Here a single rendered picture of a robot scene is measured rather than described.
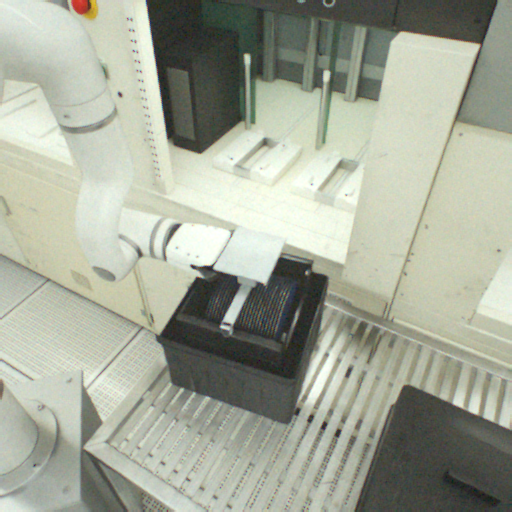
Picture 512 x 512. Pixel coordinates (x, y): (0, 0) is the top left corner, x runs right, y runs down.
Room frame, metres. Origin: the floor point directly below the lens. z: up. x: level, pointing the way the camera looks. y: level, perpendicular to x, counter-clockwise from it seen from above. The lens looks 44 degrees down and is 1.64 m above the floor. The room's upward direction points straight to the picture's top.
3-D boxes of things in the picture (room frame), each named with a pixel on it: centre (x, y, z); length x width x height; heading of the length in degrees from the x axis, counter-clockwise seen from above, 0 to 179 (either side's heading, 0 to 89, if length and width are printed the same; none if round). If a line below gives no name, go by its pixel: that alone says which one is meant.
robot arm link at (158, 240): (0.64, 0.17, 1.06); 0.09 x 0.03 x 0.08; 160
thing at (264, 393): (0.58, 0.01, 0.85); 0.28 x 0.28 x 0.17; 70
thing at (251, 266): (0.58, 0.01, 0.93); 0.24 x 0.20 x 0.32; 160
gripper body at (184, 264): (0.61, 0.11, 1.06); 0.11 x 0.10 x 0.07; 70
